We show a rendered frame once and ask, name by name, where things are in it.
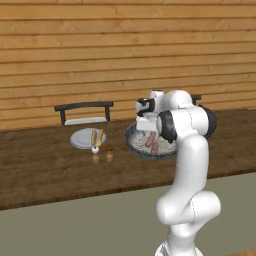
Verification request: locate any grey round plate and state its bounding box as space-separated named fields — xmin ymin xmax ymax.
xmin=69 ymin=127 xmax=108 ymax=150

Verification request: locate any tan hot dog bun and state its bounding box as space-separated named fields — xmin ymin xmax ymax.
xmin=90 ymin=128 xmax=105 ymax=148

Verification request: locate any pink sausage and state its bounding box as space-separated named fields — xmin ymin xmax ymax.
xmin=150 ymin=141 xmax=160 ymax=155
xmin=145 ymin=131 xmax=158 ymax=148

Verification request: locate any dark chair with white seat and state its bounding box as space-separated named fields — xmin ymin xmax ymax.
xmin=190 ymin=94 xmax=203 ymax=105
xmin=53 ymin=101 xmax=115 ymax=127

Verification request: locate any grey speckled bowl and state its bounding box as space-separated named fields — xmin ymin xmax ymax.
xmin=123 ymin=122 xmax=180 ymax=161

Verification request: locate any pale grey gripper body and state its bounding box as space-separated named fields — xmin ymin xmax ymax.
xmin=135 ymin=112 xmax=161 ymax=133

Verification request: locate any brown-topped wooden pepper shaker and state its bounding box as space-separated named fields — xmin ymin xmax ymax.
xmin=105 ymin=143 xmax=114 ymax=163

